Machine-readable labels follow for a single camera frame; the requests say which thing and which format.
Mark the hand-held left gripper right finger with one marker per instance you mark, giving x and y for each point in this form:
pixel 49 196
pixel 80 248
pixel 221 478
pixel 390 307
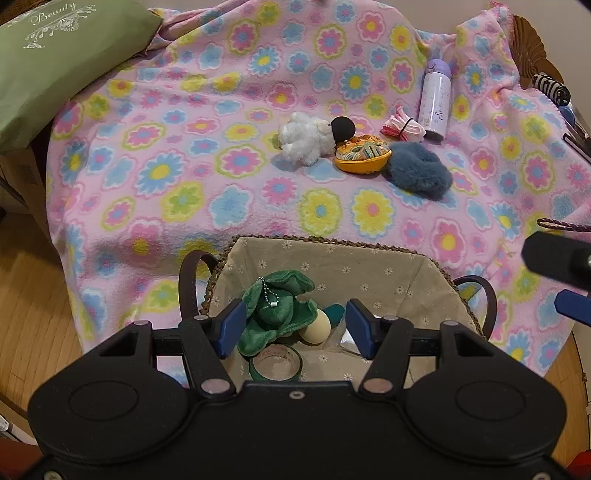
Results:
pixel 361 330

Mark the white cotton pad packet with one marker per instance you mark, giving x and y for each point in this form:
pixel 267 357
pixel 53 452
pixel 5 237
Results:
pixel 345 344

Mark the beige egg-shaped sponge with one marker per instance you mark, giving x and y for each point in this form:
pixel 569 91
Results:
pixel 316 327

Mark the purple and white bottle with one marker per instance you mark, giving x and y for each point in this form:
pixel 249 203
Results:
pixel 435 101

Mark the zebra striped folded umbrella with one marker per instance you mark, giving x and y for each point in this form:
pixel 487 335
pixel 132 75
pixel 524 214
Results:
pixel 551 87

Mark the blue fluffy scrunchie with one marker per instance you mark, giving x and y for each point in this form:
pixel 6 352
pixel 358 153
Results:
pixel 418 170

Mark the teal round sponge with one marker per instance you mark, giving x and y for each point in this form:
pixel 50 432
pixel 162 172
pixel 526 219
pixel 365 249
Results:
pixel 333 314

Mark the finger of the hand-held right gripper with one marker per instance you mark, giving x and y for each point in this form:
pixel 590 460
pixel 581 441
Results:
pixel 575 307
pixel 554 258

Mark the pink striped cloth bundle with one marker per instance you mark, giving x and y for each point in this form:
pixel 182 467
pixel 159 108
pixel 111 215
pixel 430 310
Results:
pixel 404 124

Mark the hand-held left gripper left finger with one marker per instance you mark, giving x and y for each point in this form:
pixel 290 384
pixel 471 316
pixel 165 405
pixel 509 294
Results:
pixel 231 327

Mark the white fluffy plush toy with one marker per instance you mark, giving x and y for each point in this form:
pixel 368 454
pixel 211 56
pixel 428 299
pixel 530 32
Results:
pixel 304 138

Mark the blue round object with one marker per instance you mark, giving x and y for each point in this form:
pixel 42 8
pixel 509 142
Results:
pixel 568 115

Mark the woven basket with fabric liner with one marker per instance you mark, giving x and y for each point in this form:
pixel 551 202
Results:
pixel 369 272

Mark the green tape roll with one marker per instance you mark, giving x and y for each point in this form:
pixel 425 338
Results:
pixel 254 369

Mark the yellow noodle bowl toy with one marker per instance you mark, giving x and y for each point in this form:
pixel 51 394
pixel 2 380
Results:
pixel 362 157

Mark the pink floral fleece blanket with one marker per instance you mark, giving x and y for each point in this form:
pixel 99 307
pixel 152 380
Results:
pixel 207 138

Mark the black mini microphone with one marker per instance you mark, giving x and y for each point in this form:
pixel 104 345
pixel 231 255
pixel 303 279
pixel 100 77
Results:
pixel 342 128

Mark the green embroidered pillow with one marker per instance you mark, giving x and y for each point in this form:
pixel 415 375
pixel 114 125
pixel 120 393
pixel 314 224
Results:
pixel 60 69

